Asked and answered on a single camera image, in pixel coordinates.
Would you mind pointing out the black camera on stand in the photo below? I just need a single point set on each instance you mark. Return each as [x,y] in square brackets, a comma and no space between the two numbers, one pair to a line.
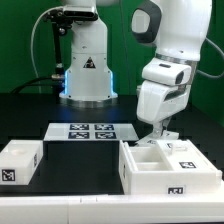
[62,19]

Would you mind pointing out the white cabinet top block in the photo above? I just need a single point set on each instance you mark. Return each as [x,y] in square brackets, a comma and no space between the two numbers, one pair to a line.
[19,160]

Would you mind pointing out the white base marker plate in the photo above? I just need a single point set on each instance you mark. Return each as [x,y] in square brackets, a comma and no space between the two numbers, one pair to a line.
[90,132]

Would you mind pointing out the white L-shaped fence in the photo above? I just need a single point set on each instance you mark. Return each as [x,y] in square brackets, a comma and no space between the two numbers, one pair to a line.
[152,197]

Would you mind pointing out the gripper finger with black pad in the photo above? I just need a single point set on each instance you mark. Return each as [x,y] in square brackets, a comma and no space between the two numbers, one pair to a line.
[157,129]
[165,124]

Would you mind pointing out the white cabinet body box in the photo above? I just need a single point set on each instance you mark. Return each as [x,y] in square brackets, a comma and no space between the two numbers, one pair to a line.
[146,170]

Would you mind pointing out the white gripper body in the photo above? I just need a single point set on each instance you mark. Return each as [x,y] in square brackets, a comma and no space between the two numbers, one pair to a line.
[164,92]

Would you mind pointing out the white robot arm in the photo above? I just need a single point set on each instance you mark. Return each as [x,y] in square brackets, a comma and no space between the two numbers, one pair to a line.
[177,28]

